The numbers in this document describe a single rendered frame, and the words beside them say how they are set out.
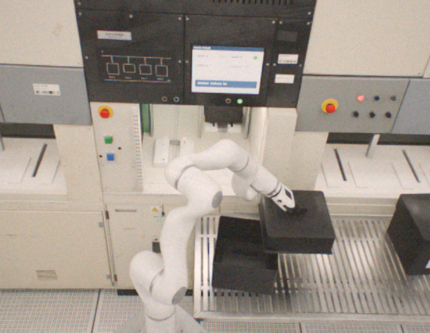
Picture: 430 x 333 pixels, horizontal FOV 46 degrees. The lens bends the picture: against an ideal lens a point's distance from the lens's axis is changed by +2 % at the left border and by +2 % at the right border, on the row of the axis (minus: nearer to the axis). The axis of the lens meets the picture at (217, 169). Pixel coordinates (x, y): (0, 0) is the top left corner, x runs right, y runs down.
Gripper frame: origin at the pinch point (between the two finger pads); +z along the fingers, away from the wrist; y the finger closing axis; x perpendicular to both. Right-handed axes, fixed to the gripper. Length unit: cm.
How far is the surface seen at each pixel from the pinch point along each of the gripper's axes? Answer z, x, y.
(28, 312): -20, 173, 18
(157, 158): -32, 58, 52
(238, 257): 6.1, 38.0, -2.0
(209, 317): -3, 48, -33
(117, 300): 14, 138, 26
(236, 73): -54, -15, 29
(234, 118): -7, 23, 81
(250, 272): -0.6, 26.7, -20.5
